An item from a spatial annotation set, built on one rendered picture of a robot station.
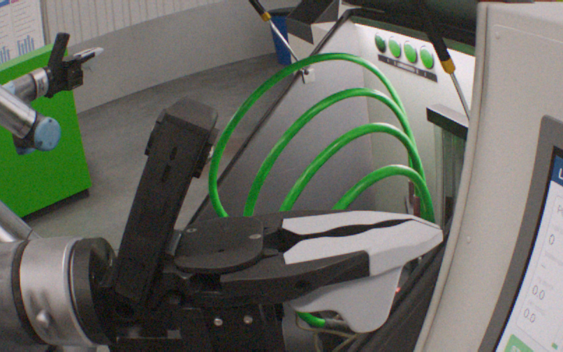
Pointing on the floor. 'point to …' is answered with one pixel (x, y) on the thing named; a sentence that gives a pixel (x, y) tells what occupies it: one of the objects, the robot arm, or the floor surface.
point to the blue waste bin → (283, 56)
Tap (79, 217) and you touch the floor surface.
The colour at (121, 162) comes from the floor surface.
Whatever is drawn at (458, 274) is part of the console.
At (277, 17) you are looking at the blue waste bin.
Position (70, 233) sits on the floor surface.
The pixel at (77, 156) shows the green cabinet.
